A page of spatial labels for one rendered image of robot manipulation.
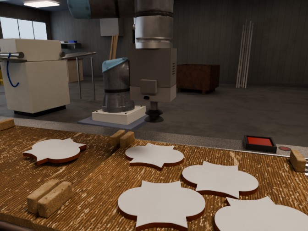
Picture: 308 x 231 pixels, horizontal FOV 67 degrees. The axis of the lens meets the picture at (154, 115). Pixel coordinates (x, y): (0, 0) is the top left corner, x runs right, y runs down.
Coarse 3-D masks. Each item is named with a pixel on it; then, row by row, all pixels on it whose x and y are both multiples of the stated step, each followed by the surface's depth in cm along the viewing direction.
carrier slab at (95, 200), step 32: (128, 160) 52; (192, 160) 52; (224, 160) 52; (256, 160) 52; (288, 160) 52; (96, 192) 40; (256, 192) 40; (288, 192) 40; (64, 224) 33; (96, 224) 33; (128, 224) 33; (192, 224) 33
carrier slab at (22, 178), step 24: (0, 144) 61; (24, 144) 61; (96, 144) 61; (0, 168) 49; (24, 168) 49; (48, 168) 49; (72, 168) 49; (0, 192) 40; (24, 192) 40; (0, 216) 36; (24, 216) 34
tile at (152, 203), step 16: (128, 192) 39; (144, 192) 39; (160, 192) 39; (176, 192) 39; (192, 192) 39; (128, 208) 35; (144, 208) 35; (160, 208) 35; (176, 208) 35; (192, 208) 35; (144, 224) 32; (160, 224) 32; (176, 224) 32
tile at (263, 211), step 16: (224, 208) 35; (240, 208) 35; (256, 208) 35; (272, 208) 35; (288, 208) 35; (224, 224) 32; (240, 224) 32; (256, 224) 32; (272, 224) 32; (288, 224) 32; (304, 224) 32
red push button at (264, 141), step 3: (249, 138) 67; (252, 138) 67; (255, 138) 67; (258, 138) 67; (261, 138) 67; (264, 138) 67; (249, 141) 65; (252, 141) 65; (255, 141) 65; (258, 141) 65; (261, 141) 65; (264, 141) 65; (267, 141) 65; (261, 144) 63; (264, 144) 63; (267, 144) 63; (270, 144) 63
